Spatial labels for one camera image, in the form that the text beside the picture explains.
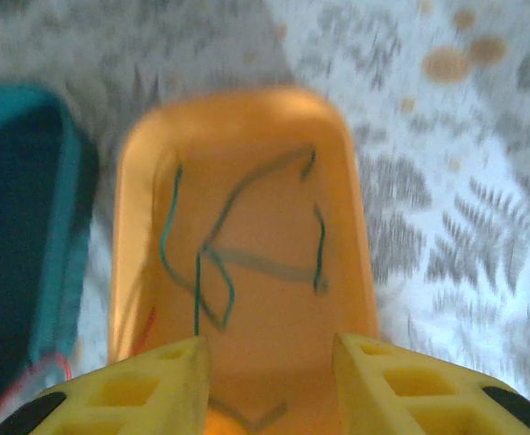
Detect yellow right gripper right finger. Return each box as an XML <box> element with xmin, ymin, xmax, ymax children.
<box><xmin>333</xmin><ymin>332</ymin><xmax>530</xmax><ymax>435</ymax></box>

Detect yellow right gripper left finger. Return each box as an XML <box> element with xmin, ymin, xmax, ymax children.
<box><xmin>0</xmin><ymin>336</ymin><xmax>214</xmax><ymax>435</ymax></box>

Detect teal plastic bin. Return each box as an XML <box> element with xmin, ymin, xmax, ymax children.
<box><xmin>0</xmin><ymin>83</ymin><xmax>101</xmax><ymax>422</ymax></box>

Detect orange plastic bin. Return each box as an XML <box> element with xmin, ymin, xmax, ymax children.
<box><xmin>108</xmin><ymin>88</ymin><xmax>381</xmax><ymax>435</ymax></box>

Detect floral patterned tablecloth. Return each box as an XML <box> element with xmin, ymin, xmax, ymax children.
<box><xmin>0</xmin><ymin>0</ymin><xmax>530</xmax><ymax>435</ymax></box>

